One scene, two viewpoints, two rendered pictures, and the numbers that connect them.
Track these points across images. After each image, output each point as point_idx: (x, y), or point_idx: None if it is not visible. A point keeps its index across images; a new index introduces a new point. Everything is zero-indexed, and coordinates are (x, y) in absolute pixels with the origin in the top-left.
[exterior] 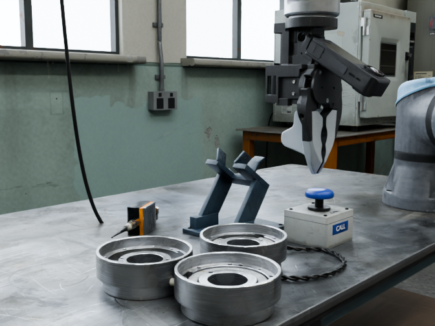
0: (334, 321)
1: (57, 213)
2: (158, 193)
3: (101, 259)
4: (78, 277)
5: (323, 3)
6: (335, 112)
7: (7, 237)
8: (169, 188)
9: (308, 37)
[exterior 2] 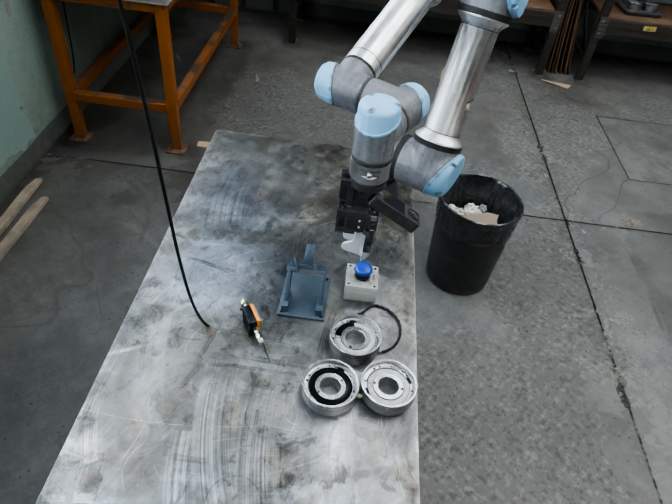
0: None
1: (154, 325)
2: (183, 248)
3: (325, 406)
4: (287, 407)
5: (386, 177)
6: None
7: (174, 383)
8: (179, 232)
9: (370, 193)
